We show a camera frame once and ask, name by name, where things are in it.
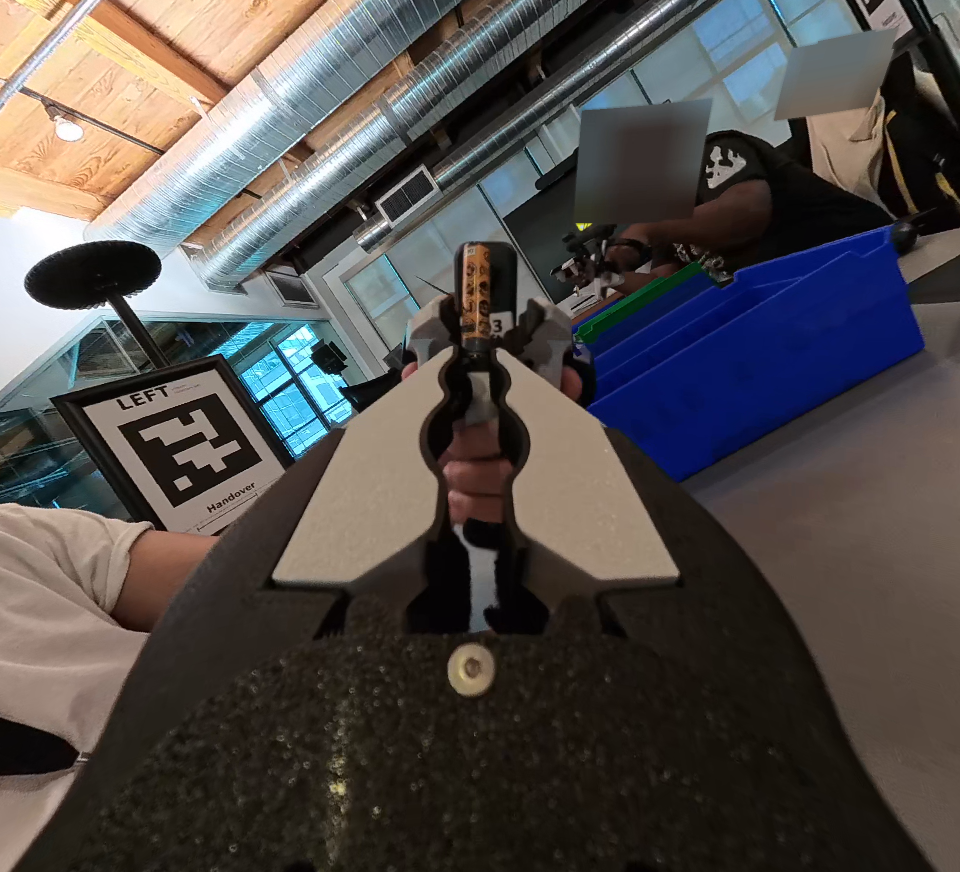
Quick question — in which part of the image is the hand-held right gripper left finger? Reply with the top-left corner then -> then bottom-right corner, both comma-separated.
271,347 -> 470,633

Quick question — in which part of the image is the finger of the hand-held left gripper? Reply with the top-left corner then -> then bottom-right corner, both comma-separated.
405,294 -> 459,364
516,298 -> 576,387

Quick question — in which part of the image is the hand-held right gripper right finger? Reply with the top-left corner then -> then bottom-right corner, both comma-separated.
491,347 -> 682,633

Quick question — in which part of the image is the orange battery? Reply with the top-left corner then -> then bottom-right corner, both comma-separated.
453,242 -> 496,363

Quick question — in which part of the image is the blue plastic bin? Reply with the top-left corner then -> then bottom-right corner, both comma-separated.
585,227 -> 926,483

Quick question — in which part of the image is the person's left forearm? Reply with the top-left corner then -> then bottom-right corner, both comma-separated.
112,530 -> 220,633

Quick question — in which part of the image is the person's left hand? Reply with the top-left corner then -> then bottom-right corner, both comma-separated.
401,354 -> 586,525

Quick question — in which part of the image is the large black monitor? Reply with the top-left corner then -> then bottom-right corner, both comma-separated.
504,189 -> 601,304

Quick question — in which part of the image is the blue bin with green liner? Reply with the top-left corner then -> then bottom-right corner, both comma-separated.
573,260 -> 717,348

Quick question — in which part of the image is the white air vent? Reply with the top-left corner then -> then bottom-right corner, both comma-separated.
375,164 -> 442,228

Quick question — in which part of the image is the large framed tag sign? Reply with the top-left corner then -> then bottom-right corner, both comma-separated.
51,354 -> 295,535

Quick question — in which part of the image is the black round disc on pole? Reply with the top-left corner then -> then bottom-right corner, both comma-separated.
24,240 -> 170,370

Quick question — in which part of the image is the black track lamp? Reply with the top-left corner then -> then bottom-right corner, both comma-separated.
18,86 -> 166,156

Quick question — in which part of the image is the silver air duct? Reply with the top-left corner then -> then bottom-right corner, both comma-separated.
183,0 -> 807,288
84,0 -> 627,246

